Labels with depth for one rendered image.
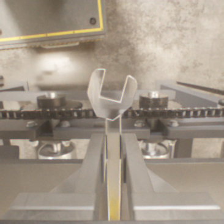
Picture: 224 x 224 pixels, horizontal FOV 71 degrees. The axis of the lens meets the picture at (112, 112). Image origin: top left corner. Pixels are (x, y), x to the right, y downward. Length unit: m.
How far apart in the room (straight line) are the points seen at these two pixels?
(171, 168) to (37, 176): 0.14
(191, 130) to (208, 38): 1.14
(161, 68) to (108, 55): 0.43
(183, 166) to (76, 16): 0.97
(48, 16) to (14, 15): 0.19
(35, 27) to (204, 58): 1.21
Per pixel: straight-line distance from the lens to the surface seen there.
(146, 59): 1.34
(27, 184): 0.21
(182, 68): 1.42
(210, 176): 0.21
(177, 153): 0.66
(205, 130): 0.47
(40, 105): 0.47
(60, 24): 1.06
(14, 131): 0.48
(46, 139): 0.47
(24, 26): 1.14
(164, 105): 0.45
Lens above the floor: 1.31
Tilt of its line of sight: 75 degrees down
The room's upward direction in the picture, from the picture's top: 178 degrees counter-clockwise
